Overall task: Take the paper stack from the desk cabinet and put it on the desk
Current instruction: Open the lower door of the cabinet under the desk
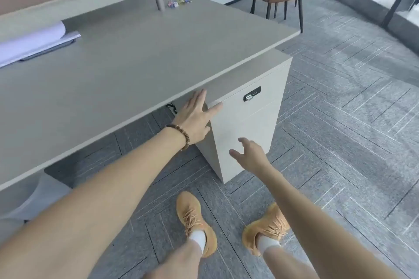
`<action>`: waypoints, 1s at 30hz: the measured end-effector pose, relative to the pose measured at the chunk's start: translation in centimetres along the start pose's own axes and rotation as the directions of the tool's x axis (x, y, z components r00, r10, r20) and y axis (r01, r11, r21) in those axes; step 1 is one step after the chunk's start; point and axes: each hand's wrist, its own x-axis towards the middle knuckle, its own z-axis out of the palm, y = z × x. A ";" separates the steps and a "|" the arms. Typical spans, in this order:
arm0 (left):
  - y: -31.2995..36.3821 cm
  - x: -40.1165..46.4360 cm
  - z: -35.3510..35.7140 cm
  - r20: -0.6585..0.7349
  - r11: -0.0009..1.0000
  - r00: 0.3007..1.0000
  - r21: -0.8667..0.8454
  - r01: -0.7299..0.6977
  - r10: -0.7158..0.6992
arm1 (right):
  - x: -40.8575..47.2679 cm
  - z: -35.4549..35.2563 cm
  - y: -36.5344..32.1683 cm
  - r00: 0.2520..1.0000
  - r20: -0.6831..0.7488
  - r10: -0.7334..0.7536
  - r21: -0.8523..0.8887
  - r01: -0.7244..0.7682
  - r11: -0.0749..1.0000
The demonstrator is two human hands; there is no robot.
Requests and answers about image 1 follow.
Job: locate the black combination lock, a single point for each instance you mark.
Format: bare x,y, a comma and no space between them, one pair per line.
252,94

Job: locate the beige cabinet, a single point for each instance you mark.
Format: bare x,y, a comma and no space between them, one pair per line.
248,131

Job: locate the person's left orange shoe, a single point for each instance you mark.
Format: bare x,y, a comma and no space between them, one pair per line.
191,210

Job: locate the curled white paper sheets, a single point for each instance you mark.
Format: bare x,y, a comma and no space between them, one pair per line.
29,43

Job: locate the grey table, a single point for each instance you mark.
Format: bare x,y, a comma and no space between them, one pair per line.
131,59

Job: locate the person's left forearm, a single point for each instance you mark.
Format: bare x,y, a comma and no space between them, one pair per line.
98,203

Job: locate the person's left hand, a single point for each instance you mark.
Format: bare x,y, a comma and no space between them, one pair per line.
193,120

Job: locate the pile of colourful clips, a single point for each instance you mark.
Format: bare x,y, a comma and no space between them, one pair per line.
173,3

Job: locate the person's white sock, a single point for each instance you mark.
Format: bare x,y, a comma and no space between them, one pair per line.
198,239
266,244

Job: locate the person's right forearm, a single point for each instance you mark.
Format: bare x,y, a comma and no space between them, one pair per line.
311,223

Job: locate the person's right leg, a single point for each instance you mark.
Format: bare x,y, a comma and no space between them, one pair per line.
284,265

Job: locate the person's right orange shoe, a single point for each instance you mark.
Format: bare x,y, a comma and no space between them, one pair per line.
268,226

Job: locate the person's left white sock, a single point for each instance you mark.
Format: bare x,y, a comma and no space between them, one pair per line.
198,239

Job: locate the person's orange shoe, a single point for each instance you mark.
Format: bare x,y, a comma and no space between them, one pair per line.
268,226
191,210

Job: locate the person's right white sock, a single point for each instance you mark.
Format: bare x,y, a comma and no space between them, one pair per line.
266,244

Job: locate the person's right hand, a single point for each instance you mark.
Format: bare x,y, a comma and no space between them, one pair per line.
253,157

